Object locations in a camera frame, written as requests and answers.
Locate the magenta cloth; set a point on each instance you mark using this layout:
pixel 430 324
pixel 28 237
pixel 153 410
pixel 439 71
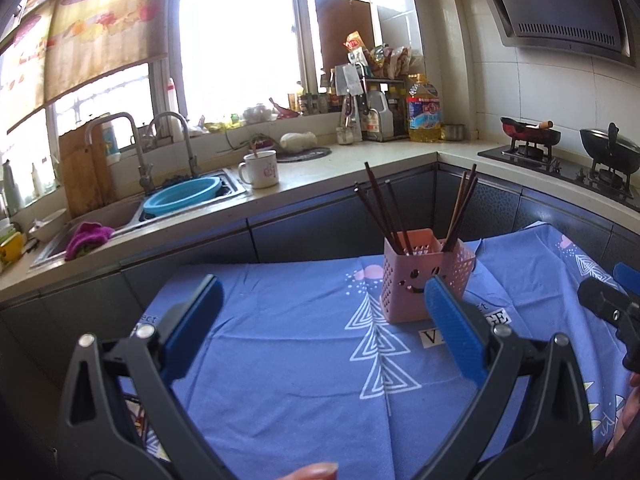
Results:
pixel 87 236

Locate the steel cleaver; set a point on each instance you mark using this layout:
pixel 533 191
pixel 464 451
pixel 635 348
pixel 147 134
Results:
pixel 347 80

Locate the dark chopstick right group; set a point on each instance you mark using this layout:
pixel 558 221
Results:
pixel 469 193

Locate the white bowl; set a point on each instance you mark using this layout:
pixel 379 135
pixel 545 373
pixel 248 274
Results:
pixel 45 229

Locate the wooden cutting board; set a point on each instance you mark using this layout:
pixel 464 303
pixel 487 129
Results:
pixel 87 181

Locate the red frying pan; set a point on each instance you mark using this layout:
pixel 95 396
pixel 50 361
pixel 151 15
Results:
pixel 542 133

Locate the steel sink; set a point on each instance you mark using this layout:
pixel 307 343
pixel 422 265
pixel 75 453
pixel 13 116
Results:
pixel 127 215

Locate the white jug bottle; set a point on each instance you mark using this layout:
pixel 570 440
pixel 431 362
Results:
pixel 378 123

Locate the black wok with lid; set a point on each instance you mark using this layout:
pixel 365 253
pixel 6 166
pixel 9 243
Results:
pixel 609 148

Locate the pink plastic utensil holder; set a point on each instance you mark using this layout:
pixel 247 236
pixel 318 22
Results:
pixel 405 275

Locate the cooking oil bottle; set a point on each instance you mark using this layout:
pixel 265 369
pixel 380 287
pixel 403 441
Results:
pixel 424 110

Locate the dark round trivet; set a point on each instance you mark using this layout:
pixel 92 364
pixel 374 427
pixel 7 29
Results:
pixel 304 156

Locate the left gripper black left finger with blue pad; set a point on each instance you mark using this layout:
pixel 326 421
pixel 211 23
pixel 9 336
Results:
pixel 96 435

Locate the brown board at window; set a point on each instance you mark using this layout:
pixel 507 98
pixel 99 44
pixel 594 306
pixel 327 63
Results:
pixel 337 19

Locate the black gas stove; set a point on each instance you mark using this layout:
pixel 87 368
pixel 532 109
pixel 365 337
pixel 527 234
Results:
pixel 600 179

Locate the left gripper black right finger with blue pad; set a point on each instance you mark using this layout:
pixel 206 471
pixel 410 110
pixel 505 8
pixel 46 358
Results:
pixel 551 437

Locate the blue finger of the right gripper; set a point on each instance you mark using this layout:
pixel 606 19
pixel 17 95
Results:
pixel 627 277

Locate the steel range hood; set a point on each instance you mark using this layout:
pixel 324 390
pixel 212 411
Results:
pixel 600 28

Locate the patterned window blind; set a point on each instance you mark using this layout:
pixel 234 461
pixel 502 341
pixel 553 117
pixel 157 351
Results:
pixel 58 46

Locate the white radish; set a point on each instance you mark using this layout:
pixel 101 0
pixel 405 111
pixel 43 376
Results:
pixel 297 142

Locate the garlic bulbs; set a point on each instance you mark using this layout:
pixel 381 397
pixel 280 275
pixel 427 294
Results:
pixel 257 114

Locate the dark chopstick left tall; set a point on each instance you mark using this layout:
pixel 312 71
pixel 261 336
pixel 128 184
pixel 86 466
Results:
pixel 387 222

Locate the blue plastic basin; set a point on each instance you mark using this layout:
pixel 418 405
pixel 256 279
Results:
pixel 182 195

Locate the snack packets pile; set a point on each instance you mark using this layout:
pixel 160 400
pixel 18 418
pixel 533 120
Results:
pixel 383 61

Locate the dark chopstick left inner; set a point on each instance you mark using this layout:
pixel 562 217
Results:
pixel 407 244

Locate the brown chopstick right group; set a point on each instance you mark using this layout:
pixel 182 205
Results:
pixel 457 206

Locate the red chili pepper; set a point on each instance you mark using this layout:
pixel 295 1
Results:
pixel 284 112

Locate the dark cabinet fronts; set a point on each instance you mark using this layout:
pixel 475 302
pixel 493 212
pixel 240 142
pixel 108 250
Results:
pixel 45 305

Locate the white floral mug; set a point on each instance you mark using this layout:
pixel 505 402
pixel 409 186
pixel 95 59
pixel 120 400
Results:
pixel 259 170

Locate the dark chopstick left outer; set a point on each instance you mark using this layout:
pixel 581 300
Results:
pixel 371 207

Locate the person's hand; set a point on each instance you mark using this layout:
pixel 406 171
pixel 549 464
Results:
pixel 317 471

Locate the spice rack with bottles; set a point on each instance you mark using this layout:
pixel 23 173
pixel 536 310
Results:
pixel 396 95

